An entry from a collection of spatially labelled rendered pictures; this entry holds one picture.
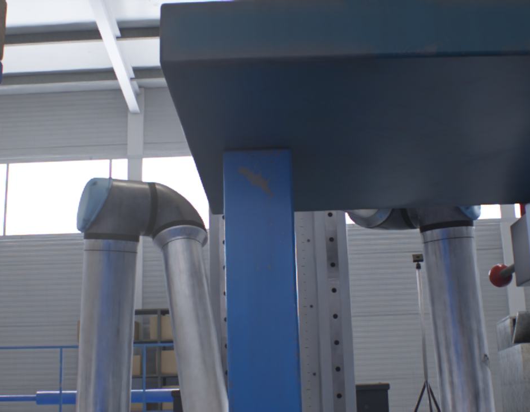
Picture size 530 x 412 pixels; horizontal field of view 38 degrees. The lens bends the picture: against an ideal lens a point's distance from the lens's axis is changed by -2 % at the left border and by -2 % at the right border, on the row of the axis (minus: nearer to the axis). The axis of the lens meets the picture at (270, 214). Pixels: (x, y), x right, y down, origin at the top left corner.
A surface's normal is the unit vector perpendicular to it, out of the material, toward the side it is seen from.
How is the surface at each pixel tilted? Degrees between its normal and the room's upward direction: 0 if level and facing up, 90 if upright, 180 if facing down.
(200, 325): 69
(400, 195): 180
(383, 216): 126
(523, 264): 90
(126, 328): 98
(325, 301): 90
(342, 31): 90
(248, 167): 90
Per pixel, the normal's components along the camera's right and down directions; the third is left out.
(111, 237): 0.21, -0.07
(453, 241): -0.03, -0.15
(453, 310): -0.33, -0.11
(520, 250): -1.00, 0.04
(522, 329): -0.04, 0.65
